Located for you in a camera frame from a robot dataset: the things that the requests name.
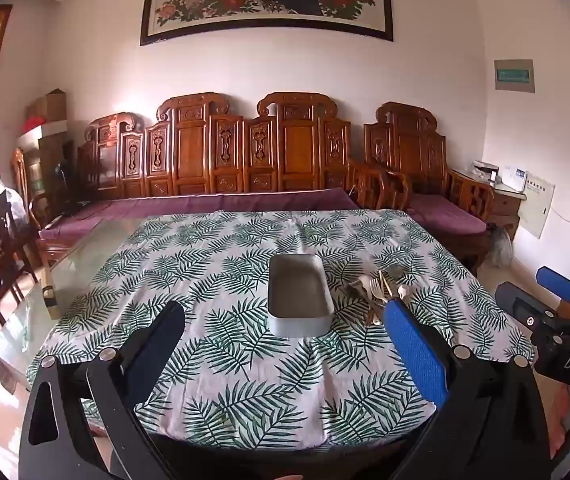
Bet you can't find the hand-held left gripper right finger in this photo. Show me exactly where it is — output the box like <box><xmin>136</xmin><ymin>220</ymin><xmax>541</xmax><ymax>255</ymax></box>
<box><xmin>381</xmin><ymin>299</ymin><xmax>552</xmax><ymax>480</ymax></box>

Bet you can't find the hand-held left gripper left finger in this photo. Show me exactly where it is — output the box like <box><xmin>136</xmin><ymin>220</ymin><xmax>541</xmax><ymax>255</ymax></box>
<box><xmin>19</xmin><ymin>301</ymin><xmax>186</xmax><ymax>480</ymax></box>

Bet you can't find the large white spoon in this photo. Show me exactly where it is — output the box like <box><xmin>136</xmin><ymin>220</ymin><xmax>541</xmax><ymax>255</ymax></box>
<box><xmin>344</xmin><ymin>279</ymin><xmax>372</xmax><ymax>302</ymax></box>

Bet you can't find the grey rectangular container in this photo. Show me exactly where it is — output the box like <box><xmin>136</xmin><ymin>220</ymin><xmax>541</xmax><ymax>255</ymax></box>
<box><xmin>267</xmin><ymin>254</ymin><xmax>333</xmax><ymax>337</ymax></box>

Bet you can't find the white plastic bag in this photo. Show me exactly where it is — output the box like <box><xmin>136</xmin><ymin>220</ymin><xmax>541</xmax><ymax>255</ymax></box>
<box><xmin>487</xmin><ymin>225</ymin><xmax>516</xmax><ymax>269</ymax></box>

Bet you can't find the white paper board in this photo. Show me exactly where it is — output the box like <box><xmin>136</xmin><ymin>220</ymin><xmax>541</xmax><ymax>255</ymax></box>
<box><xmin>517</xmin><ymin>172</ymin><xmax>556</xmax><ymax>240</ymax></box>

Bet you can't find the green leaf print tablecloth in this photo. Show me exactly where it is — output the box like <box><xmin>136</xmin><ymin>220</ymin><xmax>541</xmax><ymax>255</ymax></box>
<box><xmin>26</xmin><ymin>208</ymin><xmax>536</xmax><ymax>448</ymax></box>

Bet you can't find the wooden side table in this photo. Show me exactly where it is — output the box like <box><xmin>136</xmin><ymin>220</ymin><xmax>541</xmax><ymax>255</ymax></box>
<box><xmin>452</xmin><ymin>167</ymin><xmax>523</xmax><ymax>242</ymax></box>

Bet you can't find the purple armchair cushion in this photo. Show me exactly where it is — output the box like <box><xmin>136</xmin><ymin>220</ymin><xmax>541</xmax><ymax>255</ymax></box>
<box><xmin>407</xmin><ymin>194</ymin><xmax>489</xmax><ymax>236</ymax></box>

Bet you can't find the long purple seat cushion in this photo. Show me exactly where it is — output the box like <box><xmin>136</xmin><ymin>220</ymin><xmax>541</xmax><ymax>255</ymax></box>
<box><xmin>39</xmin><ymin>187</ymin><xmax>361</xmax><ymax>242</ymax></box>

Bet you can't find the carved wooden armchair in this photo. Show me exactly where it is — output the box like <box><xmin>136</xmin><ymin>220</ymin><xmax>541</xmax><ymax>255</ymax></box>
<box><xmin>350</xmin><ymin>101</ymin><xmax>496</xmax><ymax>272</ymax></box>

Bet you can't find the carved wooden sofa bench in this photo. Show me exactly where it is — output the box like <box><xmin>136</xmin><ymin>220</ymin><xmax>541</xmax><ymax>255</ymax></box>
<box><xmin>77</xmin><ymin>91</ymin><xmax>362</xmax><ymax>211</ymax></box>

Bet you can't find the dark cabinet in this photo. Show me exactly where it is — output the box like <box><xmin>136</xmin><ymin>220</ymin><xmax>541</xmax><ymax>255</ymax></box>
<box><xmin>37</xmin><ymin>135</ymin><xmax>82</xmax><ymax>212</ymax></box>

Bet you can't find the flat white box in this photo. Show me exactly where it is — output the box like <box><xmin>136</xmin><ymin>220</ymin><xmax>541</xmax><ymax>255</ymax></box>
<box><xmin>17</xmin><ymin>120</ymin><xmax>68</xmax><ymax>149</ymax></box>

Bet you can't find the brown cardboard box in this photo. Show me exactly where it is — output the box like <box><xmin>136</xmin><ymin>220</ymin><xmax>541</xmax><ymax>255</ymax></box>
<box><xmin>26</xmin><ymin>89</ymin><xmax>68</xmax><ymax>124</ymax></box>

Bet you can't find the framed floral painting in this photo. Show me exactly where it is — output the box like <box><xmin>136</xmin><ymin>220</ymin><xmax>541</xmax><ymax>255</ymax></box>
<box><xmin>140</xmin><ymin>0</ymin><xmax>394</xmax><ymax>47</ymax></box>

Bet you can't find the grey wall electrical panel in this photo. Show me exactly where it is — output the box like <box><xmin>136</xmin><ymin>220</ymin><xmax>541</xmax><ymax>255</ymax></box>
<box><xmin>494</xmin><ymin>59</ymin><xmax>536</xmax><ymax>94</ymax></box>

